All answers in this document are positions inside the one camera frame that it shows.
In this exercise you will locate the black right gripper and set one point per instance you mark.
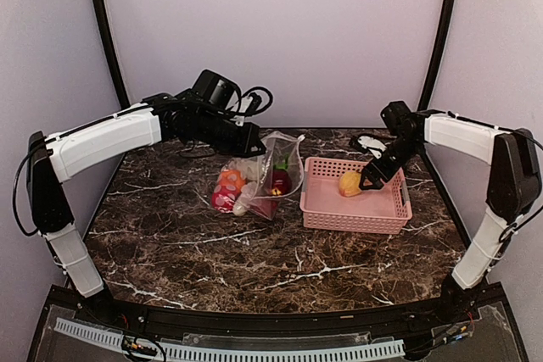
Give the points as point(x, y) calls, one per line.
point(377, 169)

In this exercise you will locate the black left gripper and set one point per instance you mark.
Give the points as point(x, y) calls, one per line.
point(244, 148)

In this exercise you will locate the yellow toy pear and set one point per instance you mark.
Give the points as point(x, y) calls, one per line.
point(349, 184)

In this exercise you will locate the orange toy fruit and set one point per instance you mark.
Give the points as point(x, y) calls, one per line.
point(232, 178)

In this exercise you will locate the white toy cabbage with leaves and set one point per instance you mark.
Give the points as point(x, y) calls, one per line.
point(249, 171)

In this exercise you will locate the red toy apple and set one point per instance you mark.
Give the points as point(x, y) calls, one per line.
point(223, 199)

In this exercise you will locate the clear zip top bag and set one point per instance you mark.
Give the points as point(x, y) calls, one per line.
point(277, 145)

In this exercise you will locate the dark purple toy vegetable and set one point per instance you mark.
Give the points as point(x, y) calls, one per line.
point(281, 183)

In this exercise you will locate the red toy pomegranate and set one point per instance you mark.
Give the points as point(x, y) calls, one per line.
point(265, 208)

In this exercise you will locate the white toy radish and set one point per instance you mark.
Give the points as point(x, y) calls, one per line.
point(283, 163)

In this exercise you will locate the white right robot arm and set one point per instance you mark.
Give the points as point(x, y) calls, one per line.
point(514, 182)

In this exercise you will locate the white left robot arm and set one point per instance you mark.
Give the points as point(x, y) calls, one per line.
point(59, 158)

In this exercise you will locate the pink perforated plastic basket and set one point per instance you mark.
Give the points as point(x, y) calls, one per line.
point(384, 211)

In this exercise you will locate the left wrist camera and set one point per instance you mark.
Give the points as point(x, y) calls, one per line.
point(214, 88)

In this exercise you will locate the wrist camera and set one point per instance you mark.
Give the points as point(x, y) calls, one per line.
point(392, 115)
point(214, 88)

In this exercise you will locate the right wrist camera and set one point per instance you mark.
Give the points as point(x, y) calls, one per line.
point(392, 115)

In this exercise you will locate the black corner frame post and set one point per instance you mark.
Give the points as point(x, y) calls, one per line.
point(101, 16)

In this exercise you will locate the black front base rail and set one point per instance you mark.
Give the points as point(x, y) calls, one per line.
point(483, 331)

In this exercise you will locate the white slotted cable duct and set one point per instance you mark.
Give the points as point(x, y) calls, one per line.
point(201, 347)

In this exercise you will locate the black right corner post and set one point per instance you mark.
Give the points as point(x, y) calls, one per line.
point(437, 53)

